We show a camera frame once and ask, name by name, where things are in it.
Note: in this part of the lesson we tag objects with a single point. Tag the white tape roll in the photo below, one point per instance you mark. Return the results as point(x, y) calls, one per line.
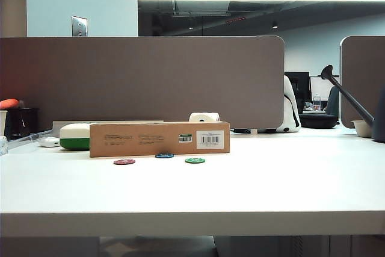
point(204, 117)

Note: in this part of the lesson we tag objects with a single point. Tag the blue poker chip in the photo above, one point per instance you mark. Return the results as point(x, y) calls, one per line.
point(164, 155)

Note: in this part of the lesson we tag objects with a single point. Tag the black seat cushion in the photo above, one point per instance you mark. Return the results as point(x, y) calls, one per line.
point(319, 121)

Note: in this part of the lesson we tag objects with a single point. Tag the narrow brown desk divider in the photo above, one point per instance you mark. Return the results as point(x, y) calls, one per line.
point(361, 73)

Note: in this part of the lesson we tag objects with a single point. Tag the clear plastic bottle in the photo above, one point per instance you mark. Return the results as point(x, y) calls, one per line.
point(316, 102)

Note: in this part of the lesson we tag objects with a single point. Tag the small white earbud case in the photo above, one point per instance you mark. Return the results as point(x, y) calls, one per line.
point(49, 142)

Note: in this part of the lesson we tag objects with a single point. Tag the white paper cup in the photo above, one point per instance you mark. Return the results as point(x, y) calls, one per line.
point(2, 121)

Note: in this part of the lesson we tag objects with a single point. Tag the wide brown desk divider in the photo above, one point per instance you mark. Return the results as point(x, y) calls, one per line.
point(144, 79)

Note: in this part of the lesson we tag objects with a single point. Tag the gray watering can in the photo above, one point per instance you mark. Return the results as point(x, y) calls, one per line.
point(379, 118)

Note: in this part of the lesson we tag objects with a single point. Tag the white and green oval case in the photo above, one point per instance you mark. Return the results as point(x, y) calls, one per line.
point(73, 136)

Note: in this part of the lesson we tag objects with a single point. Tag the metal wall outlet plate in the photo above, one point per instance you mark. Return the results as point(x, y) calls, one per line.
point(79, 26)

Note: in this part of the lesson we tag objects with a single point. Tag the clear acrylic tray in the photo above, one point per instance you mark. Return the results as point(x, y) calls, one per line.
point(27, 139)

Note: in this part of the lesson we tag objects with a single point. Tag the black mesh container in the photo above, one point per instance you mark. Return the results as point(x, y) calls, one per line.
point(24, 121)

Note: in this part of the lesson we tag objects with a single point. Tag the brown cardboard box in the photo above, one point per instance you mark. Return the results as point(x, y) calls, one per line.
point(144, 141)

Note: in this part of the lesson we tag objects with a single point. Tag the flat black object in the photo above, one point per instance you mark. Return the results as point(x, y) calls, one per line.
point(242, 131)

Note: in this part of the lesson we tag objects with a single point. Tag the red poker chip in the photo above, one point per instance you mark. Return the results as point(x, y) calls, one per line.
point(124, 162)

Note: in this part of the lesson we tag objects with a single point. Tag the dark office chair back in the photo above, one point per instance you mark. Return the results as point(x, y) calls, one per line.
point(333, 102)

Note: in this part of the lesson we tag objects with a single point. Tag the white paper bowl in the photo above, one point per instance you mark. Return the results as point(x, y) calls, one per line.
point(362, 129)

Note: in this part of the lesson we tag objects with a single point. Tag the orange rounded object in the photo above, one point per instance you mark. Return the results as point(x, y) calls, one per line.
point(8, 103)

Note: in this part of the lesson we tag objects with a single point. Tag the black computer monitor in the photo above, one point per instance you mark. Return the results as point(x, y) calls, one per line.
point(300, 82)

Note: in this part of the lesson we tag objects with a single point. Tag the clear patterned water bottle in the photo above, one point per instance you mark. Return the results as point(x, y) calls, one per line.
point(3, 145)

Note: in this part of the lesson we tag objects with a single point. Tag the white and black plush figure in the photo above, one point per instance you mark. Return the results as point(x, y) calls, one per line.
point(291, 112)

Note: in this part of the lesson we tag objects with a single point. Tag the bright white monitor screen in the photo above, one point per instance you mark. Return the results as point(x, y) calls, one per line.
point(319, 88)

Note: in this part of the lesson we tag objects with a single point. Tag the green poker chip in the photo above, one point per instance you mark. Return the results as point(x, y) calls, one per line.
point(195, 160)

